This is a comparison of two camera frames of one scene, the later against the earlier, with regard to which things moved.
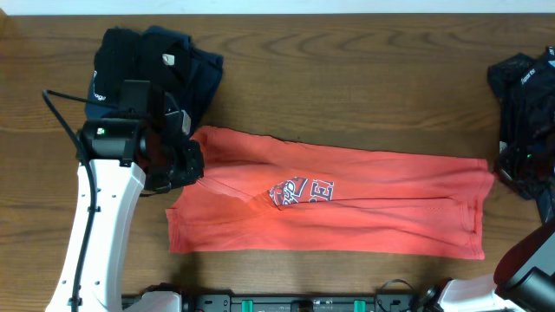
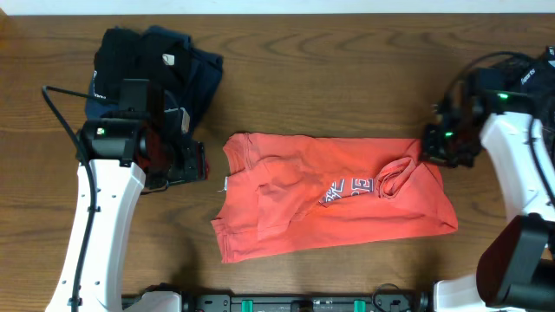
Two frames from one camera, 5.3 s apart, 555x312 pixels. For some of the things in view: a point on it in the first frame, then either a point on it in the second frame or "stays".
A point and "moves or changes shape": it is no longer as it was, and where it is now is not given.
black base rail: (300, 302) stays
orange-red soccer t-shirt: (264, 194) moves or changes shape
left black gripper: (192, 169) stays
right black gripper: (506, 161) -> (431, 152)
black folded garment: (123, 55) stays
